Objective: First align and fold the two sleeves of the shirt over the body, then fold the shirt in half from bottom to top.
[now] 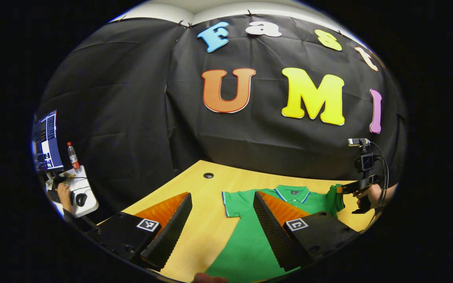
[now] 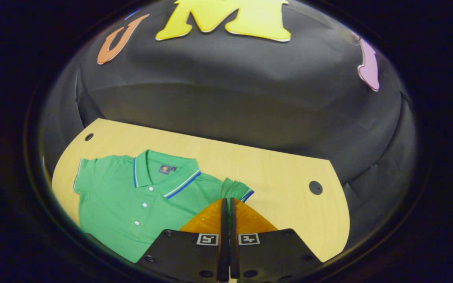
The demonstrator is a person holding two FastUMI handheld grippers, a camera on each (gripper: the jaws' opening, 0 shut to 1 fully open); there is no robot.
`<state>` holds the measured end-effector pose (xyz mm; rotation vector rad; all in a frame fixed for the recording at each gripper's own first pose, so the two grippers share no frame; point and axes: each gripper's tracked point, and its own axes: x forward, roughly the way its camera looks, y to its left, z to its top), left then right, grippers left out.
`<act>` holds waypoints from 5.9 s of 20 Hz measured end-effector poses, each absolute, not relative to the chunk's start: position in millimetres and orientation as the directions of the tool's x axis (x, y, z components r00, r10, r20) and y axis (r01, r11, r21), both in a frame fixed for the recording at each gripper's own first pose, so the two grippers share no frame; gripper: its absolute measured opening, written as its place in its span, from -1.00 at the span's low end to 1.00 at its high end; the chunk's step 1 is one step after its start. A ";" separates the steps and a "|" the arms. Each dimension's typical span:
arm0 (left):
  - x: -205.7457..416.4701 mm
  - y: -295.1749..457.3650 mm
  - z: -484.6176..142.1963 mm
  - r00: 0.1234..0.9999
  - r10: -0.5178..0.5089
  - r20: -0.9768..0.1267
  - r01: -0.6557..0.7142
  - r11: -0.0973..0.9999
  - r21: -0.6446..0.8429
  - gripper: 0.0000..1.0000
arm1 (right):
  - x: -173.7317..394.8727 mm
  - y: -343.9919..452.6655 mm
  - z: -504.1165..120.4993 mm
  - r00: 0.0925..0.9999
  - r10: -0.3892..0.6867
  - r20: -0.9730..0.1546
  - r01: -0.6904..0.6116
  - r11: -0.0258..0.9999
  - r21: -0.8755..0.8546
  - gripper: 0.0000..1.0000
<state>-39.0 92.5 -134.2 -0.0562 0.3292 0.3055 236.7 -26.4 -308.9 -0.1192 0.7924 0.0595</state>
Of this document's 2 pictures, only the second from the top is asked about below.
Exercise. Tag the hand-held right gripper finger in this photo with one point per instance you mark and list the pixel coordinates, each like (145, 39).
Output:
(224, 243)
(233, 243)

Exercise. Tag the green T-shirt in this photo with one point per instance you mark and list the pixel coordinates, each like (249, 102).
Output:
(124, 196)

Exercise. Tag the black table grommet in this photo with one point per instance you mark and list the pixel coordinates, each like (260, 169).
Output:
(315, 187)
(89, 136)

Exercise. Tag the black backdrop cloth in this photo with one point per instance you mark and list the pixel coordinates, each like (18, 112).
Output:
(230, 98)

